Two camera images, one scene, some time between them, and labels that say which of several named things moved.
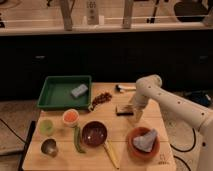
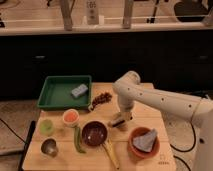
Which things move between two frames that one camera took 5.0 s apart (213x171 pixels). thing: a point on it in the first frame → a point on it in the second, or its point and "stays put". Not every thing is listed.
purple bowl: [94, 133] stays put
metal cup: [49, 147] stays put
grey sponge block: [79, 90] stays put
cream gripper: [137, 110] → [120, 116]
